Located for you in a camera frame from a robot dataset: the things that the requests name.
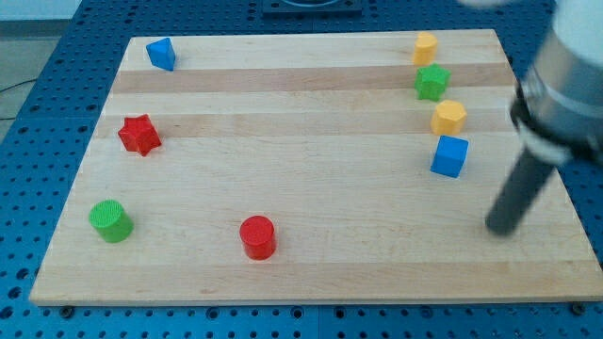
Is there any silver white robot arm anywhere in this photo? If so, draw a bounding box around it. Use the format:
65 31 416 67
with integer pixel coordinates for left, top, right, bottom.
516 0 602 166

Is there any blue cube block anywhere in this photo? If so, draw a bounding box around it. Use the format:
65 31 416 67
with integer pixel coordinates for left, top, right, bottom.
430 136 469 178

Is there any wooden board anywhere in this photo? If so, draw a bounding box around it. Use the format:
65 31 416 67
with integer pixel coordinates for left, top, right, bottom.
30 29 602 306

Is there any red cylinder block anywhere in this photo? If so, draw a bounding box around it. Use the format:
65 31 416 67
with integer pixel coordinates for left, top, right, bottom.
239 216 276 260

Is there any yellow hexagon block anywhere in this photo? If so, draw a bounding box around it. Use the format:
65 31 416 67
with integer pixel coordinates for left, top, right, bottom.
431 100 467 136

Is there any green star block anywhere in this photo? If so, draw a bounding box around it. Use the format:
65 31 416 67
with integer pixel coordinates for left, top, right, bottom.
415 63 451 102

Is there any red star block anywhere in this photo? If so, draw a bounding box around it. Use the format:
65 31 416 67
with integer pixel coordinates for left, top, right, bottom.
118 114 162 156

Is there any yellow half-round block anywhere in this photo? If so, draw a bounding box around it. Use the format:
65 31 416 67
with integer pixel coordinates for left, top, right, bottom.
412 31 438 66

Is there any blue triangular prism block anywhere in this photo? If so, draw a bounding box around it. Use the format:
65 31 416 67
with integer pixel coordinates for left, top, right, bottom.
146 38 175 72

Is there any green cylinder block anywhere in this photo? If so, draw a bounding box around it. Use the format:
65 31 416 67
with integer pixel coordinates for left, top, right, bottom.
89 200 134 243

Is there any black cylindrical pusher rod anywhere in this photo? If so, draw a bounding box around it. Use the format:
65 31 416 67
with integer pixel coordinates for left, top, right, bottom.
485 148 554 236

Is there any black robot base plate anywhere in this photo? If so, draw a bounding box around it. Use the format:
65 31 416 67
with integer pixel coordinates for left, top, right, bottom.
261 0 364 17

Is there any black cable on floor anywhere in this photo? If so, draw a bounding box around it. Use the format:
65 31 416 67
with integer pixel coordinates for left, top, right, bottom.
0 78 38 121

